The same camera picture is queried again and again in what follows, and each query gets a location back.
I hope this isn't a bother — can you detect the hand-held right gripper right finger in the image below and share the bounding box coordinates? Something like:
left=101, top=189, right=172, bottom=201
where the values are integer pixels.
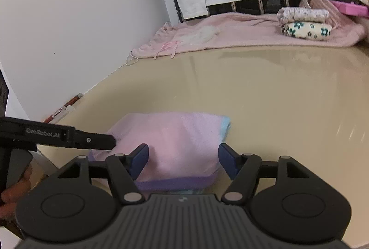
left=218, top=143, right=313, bottom=206

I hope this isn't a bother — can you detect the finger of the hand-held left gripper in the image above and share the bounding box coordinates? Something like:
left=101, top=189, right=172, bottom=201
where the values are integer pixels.
left=74, top=128, right=116, bottom=151

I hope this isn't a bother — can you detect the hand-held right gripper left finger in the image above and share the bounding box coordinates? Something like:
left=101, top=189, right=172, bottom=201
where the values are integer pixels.
left=58, top=143, right=149, bottom=205

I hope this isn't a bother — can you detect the blue pink purple-trimmed garment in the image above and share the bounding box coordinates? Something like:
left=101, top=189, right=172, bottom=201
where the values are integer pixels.
left=89, top=112, right=232, bottom=195

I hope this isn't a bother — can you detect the person's left hand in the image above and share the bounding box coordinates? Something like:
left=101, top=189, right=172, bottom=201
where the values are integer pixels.
left=0, top=164, right=33, bottom=221

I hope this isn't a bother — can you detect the dark cloth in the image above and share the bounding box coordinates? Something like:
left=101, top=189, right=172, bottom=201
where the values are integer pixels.
left=0, top=67, right=10, bottom=120

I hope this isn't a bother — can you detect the red white stick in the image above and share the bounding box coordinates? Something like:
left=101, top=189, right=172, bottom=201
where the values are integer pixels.
left=43, top=93, right=84, bottom=124

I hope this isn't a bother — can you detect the pink fuzzy blanket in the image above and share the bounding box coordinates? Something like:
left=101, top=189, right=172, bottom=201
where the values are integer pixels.
left=131, top=0, right=366, bottom=60

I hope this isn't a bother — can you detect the folded cream green-flower garment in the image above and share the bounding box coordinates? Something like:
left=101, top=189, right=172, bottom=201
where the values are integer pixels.
left=282, top=21, right=332, bottom=41

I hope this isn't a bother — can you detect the metal bar railing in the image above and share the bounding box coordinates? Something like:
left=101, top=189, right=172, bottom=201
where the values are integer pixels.
left=206, top=0, right=303, bottom=17

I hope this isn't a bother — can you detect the folded pale floral garment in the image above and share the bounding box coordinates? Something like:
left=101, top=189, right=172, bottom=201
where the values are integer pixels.
left=277, top=7, right=330, bottom=23

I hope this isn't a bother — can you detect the pink flat case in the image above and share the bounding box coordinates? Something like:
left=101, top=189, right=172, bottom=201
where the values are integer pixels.
left=329, top=0, right=369, bottom=17

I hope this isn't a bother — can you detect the white thin cable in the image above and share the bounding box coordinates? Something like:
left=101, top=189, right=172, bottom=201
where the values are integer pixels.
left=125, top=50, right=140, bottom=66

